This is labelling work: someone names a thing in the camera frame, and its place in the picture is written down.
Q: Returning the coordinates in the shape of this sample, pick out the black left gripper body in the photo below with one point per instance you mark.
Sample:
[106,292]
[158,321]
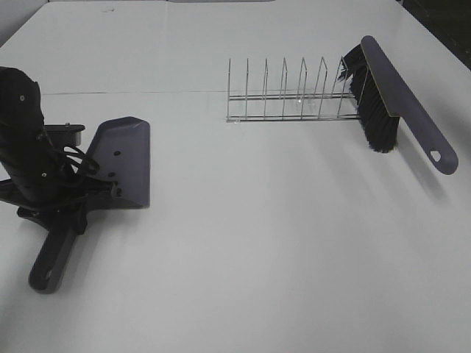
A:
[42,173]

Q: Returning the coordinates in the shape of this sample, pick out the purple hand brush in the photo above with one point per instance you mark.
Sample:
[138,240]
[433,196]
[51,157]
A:
[383,99]

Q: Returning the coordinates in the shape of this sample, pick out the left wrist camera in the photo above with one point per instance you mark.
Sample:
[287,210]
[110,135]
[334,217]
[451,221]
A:
[62,135]

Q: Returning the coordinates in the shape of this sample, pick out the chrome wire rack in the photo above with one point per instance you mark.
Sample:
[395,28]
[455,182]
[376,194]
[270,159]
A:
[281,94]

